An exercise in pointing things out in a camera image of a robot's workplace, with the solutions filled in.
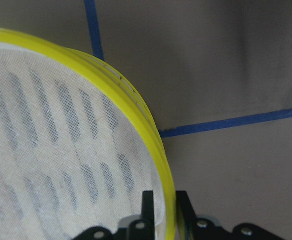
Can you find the yellow steamer layer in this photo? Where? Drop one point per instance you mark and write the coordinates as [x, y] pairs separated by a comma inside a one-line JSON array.
[[78, 145]]

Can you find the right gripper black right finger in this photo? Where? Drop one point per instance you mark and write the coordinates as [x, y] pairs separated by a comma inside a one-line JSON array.
[[185, 216]]

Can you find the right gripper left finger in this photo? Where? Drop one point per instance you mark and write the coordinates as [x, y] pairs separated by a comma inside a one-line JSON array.
[[147, 213]]

